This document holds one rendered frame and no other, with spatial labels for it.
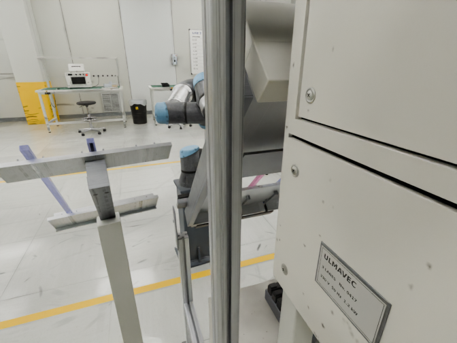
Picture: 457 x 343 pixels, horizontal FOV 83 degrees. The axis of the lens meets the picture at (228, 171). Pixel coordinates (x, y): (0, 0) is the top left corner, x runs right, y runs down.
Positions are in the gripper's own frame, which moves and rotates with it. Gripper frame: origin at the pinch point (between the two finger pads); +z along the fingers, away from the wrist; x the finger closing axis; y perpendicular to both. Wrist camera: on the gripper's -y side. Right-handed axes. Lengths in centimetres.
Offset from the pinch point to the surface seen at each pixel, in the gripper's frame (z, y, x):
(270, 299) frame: 32.0, -16.0, 5.0
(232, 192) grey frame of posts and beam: 20.0, 26.9, -11.5
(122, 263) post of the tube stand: 11.1, -25.9, -31.8
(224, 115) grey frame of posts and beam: 14.0, 35.4, -12.5
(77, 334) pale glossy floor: 18, -105, -64
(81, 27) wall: -619, -306, -117
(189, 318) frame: 28, -59, -13
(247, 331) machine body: 37.2, -15.6, -3.4
